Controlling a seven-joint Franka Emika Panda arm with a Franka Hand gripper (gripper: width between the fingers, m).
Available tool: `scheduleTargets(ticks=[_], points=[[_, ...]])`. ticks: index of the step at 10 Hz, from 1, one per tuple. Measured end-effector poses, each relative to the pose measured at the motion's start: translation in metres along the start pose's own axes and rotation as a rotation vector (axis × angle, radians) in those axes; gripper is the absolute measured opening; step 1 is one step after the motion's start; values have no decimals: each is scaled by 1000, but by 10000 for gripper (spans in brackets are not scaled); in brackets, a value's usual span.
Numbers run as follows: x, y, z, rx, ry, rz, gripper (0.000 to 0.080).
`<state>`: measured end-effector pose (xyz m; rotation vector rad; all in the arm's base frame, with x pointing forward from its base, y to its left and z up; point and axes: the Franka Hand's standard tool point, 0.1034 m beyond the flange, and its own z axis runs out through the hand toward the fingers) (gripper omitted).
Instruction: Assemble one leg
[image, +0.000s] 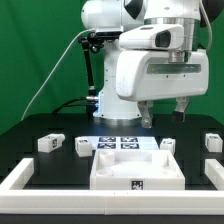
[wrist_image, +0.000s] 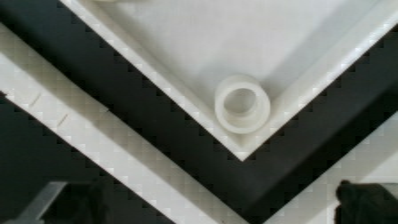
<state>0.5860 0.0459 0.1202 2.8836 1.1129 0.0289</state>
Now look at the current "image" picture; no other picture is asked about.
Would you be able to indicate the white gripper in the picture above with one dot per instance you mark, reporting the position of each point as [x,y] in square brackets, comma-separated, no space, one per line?
[147,75]

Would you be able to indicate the white square table top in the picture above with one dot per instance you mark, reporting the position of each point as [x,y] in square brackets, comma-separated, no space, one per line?
[135,170]

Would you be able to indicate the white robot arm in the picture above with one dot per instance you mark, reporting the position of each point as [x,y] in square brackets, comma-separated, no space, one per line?
[126,15]

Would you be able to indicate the white fiducial marker sheet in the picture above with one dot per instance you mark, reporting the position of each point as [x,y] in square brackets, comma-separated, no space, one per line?
[119,142]

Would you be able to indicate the white U-shaped obstacle fence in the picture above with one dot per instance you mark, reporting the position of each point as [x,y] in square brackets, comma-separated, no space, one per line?
[15,199]

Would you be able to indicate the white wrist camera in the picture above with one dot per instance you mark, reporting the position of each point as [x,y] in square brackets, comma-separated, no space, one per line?
[156,36]

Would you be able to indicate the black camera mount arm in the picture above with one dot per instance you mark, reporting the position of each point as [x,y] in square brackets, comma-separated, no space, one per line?
[89,63]

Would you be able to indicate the grey mounted camera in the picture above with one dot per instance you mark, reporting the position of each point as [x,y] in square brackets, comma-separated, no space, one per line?
[108,33]

